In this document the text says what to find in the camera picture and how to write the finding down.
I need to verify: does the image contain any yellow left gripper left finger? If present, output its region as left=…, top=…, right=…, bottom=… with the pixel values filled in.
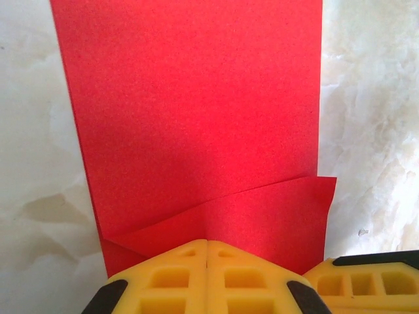
left=81, top=239, right=209, bottom=314

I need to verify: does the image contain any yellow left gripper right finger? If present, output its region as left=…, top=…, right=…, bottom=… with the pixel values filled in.
left=206, top=240, right=328, bottom=314

